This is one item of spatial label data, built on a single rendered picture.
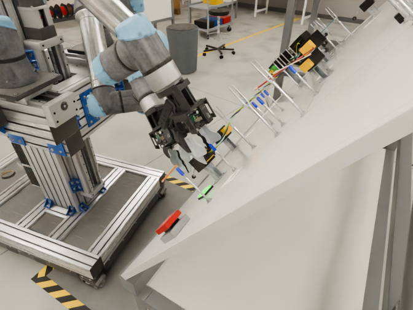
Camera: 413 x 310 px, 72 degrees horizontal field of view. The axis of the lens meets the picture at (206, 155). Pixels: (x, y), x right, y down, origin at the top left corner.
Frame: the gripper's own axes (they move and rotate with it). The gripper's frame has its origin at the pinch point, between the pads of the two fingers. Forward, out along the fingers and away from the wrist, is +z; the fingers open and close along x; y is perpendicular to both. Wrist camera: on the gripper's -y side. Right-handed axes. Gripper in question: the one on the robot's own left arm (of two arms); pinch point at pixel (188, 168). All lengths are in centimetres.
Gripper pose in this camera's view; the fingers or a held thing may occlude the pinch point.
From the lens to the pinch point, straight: 86.9
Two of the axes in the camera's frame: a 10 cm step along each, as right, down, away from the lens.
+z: 4.5, 8.8, -1.5
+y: -3.2, 0.0, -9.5
